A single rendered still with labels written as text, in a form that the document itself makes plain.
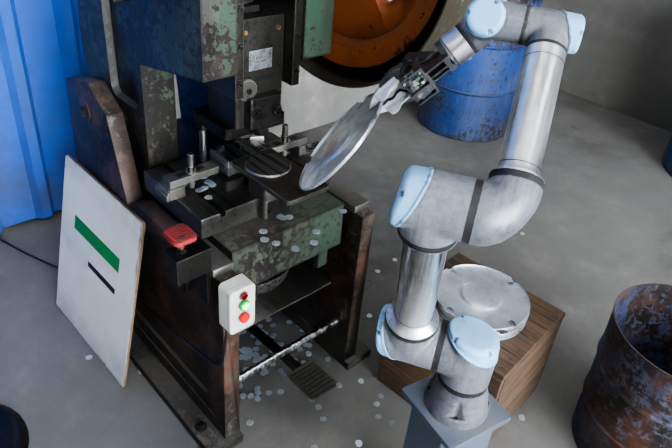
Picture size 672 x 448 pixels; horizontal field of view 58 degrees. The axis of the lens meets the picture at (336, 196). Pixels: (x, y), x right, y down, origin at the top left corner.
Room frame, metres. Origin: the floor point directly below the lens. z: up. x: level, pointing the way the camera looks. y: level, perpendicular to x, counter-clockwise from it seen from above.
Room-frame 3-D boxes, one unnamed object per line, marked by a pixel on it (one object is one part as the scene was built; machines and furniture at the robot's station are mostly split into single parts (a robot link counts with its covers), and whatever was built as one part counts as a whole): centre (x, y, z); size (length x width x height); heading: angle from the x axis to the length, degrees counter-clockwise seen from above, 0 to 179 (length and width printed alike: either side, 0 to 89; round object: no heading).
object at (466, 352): (0.98, -0.32, 0.62); 0.13 x 0.12 x 0.14; 75
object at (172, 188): (1.39, 0.40, 0.76); 0.17 x 0.06 x 0.10; 136
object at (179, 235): (1.12, 0.35, 0.72); 0.07 x 0.06 x 0.08; 46
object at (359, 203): (1.80, 0.19, 0.45); 0.92 x 0.12 x 0.90; 46
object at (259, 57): (1.49, 0.25, 1.04); 0.17 x 0.15 x 0.30; 46
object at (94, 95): (1.42, 0.57, 0.45); 0.92 x 0.12 x 0.90; 46
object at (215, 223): (1.51, 0.28, 0.68); 0.45 x 0.30 x 0.06; 136
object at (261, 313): (1.52, 0.29, 0.31); 0.43 x 0.42 x 0.01; 136
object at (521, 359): (1.43, -0.47, 0.18); 0.40 x 0.38 x 0.35; 50
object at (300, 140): (1.64, 0.16, 0.76); 0.17 x 0.06 x 0.10; 136
